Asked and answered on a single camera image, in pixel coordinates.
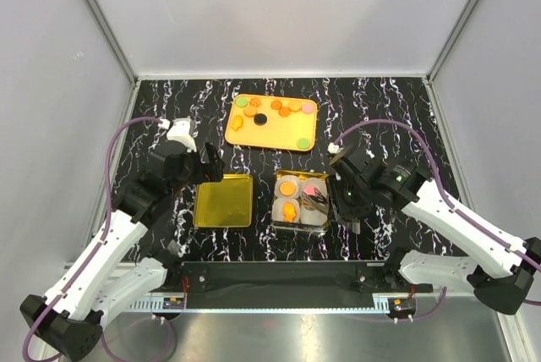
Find pink round cookie back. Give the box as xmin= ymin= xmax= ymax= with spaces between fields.
xmin=302 ymin=103 xmax=314 ymax=114

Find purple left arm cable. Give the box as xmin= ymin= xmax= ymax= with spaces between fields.
xmin=20 ymin=116 xmax=175 ymax=362

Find orange flower cookie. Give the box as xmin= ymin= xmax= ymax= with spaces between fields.
xmin=249 ymin=98 xmax=261 ymax=107
xmin=278 ymin=107 xmax=291 ymax=118
xmin=270 ymin=100 xmax=282 ymax=110

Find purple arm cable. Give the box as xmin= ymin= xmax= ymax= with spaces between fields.
xmin=20 ymin=116 xmax=175 ymax=362
xmin=333 ymin=118 xmax=541 ymax=321

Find metal serving tongs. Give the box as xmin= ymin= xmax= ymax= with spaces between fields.
xmin=301 ymin=187 xmax=329 ymax=213

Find gold cookie tin box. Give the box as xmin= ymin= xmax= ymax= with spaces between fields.
xmin=271 ymin=170 xmax=330 ymax=235

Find pink round cookie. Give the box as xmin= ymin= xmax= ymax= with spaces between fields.
xmin=303 ymin=185 xmax=316 ymax=196
xmin=302 ymin=103 xmax=314 ymax=114

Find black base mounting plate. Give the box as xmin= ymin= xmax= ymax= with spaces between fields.
xmin=160 ymin=261 xmax=433 ymax=310

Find black sandwich cookie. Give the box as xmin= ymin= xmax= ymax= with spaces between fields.
xmin=302 ymin=200 xmax=325 ymax=211
xmin=254 ymin=113 xmax=267 ymax=126

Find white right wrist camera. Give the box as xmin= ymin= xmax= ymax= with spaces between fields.
xmin=327 ymin=143 xmax=341 ymax=155

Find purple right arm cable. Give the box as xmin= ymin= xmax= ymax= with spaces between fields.
xmin=333 ymin=118 xmax=541 ymax=321

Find white paper cup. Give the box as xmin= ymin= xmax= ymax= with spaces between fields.
xmin=301 ymin=178 xmax=328 ymax=199
xmin=275 ymin=175 xmax=301 ymax=199
xmin=272 ymin=198 xmax=300 ymax=223
xmin=299 ymin=206 xmax=328 ymax=228

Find orange round cookie back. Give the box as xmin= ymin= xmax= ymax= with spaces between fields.
xmin=287 ymin=101 xmax=303 ymax=112

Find gold tin lid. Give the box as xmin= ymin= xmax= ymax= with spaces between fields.
xmin=194 ymin=174 xmax=254 ymax=228

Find green round cookie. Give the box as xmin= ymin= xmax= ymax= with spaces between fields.
xmin=235 ymin=97 xmax=249 ymax=107
xmin=297 ymin=138 xmax=310 ymax=150

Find white paper cup back left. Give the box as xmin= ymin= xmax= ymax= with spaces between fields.
xmin=275 ymin=175 xmax=301 ymax=199

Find orange flower cookie middle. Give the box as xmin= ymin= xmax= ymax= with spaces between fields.
xmin=270 ymin=100 xmax=282 ymax=110

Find orange round cookie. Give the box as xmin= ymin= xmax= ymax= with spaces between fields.
xmin=279 ymin=181 xmax=297 ymax=196
xmin=243 ymin=107 xmax=258 ymax=118
xmin=287 ymin=101 xmax=303 ymax=112

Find orange plastic tray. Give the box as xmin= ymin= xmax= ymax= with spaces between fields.
xmin=225 ymin=94 xmax=318 ymax=152

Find green round cookie back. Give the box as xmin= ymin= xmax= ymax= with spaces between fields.
xmin=235 ymin=97 xmax=249 ymax=107

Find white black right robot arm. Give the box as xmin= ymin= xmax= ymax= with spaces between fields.
xmin=327 ymin=144 xmax=540 ymax=315

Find white paper cup front right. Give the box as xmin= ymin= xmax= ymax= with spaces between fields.
xmin=299 ymin=206 xmax=328 ymax=228

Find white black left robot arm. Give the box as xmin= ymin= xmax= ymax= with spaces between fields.
xmin=19 ymin=141 xmax=224 ymax=361

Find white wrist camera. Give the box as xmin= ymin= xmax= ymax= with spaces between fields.
xmin=327 ymin=143 xmax=341 ymax=155
xmin=158 ymin=118 xmax=197 ymax=152

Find green round cookie front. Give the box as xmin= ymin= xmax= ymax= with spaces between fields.
xmin=297 ymin=138 xmax=310 ymax=150

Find white paper cup front left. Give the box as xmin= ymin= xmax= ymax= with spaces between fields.
xmin=272 ymin=198 xmax=300 ymax=223

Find orange flower cookie centre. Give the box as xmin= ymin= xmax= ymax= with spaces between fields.
xmin=278 ymin=107 xmax=291 ymax=118

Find orange flower cookie back left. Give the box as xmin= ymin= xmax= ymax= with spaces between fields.
xmin=249 ymin=98 xmax=261 ymax=107

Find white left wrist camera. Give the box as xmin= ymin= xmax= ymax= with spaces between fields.
xmin=158 ymin=118 xmax=197 ymax=152

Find white paper cup back right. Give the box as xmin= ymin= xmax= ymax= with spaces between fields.
xmin=301 ymin=178 xmax=328 ymax=199

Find orange fish cookie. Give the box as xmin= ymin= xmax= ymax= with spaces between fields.
xmin=282 ymin=202 xmax=297 ymax=222
xmin=230 ymin=115 xmax=243 ymax=131

